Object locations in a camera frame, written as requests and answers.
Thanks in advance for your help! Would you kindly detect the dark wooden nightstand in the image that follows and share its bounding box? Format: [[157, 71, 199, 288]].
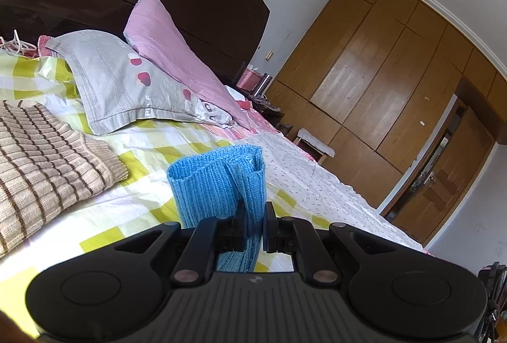
[[253, 93, 294, 138]]

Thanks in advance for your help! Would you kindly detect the pink pillow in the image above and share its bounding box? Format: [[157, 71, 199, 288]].
[[124, 0, 254, 130]]

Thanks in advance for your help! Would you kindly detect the grey pillow with hearts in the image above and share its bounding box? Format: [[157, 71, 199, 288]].
[[43, 30, 235, 136]]

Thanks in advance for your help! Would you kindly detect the white cable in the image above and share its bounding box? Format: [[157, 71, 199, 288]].
[[0, 29, 39, 57]]

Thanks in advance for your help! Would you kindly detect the wooden door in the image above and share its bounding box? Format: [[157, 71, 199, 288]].
[[379, 98, 496, 245]]

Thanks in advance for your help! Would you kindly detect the wooden wardrobe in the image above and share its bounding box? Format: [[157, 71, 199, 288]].
[[265, 0, 498, 209]]

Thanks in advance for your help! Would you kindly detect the stool with white cloth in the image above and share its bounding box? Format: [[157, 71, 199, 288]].
[[295, 128, 337, 165]]

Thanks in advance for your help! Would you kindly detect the yellow checked bed sheet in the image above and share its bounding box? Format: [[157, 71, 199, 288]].
[[0, 50, 333, 340]]

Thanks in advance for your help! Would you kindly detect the white floral bed sheet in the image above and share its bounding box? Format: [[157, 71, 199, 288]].
[[241, 133, 424, 251]]

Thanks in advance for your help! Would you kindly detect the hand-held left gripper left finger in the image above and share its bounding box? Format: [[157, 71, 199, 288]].
[[115, 202, 247, 285]]

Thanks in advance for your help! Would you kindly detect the beige brown striped sweater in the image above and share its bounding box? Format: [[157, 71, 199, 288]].
[[0, 99, 129, 259]]

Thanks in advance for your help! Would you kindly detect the steel thermos bottle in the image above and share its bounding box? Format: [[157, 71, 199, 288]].
[[253, 73, 272, 97]]

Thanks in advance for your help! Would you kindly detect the pink storage box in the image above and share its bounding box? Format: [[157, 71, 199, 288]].
[[236, 66, 262, 92]]

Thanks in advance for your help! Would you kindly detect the blue striped knit sweater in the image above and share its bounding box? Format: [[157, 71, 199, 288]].
[[167, 144, 266, 273]]

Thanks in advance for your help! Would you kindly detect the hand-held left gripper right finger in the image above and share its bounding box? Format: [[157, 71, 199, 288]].
[[265, 202, 397, 285]]

